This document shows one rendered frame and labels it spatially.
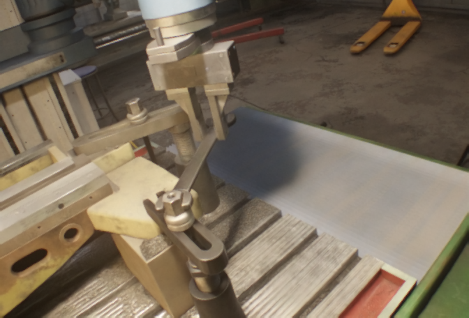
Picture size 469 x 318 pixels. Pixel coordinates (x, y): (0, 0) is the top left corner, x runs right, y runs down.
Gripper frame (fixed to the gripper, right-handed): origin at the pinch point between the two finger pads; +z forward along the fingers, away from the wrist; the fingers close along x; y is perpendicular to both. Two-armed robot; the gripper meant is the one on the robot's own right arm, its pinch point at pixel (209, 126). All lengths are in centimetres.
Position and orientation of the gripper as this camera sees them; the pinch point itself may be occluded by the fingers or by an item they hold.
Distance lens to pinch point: 62.2
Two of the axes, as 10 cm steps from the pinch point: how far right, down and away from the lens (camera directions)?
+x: -9.5, 0.6, 3.1
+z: 2.0, 8.6, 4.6
